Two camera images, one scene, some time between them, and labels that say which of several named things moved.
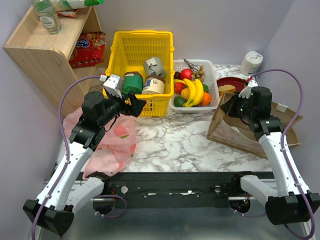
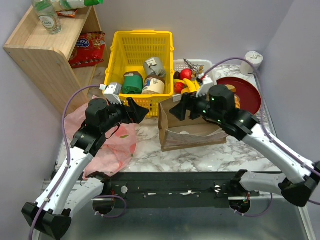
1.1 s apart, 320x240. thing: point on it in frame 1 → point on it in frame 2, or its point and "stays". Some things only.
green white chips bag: (62, 5) stays
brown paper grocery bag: (229, 130) → (176, 134)
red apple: (186, 73) stays
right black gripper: (230, 109) → (188, 105)
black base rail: (173, 190) stays
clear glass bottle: (47, 12) stays
